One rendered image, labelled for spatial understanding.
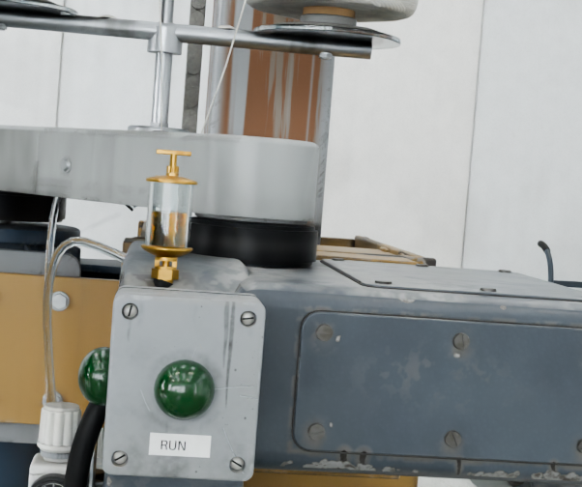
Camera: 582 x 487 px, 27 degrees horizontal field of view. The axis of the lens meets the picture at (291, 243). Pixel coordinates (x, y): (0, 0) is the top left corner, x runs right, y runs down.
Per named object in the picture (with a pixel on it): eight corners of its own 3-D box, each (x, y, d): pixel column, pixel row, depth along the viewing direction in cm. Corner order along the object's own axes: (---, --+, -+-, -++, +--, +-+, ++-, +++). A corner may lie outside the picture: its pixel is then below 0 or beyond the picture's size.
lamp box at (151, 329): (101, 474, 59) (113, 293, 59) (104, 453, 64) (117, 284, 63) (252, 482, 60) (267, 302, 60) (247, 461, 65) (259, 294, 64)
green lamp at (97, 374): (73, 410, 60) (77, 349, 60) (77, 398, 63) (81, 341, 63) (126, 413, 60) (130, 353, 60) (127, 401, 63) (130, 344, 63)
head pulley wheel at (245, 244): (181, 259, 75) (184, 219, 75) (178, 250, 84) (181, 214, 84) (324, 270, 76) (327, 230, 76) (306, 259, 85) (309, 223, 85)
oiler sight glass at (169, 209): (144, 245, 66) (148, 182, 66) (144, 243, 69) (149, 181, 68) (189, 248, 66) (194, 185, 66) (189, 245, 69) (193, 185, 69)
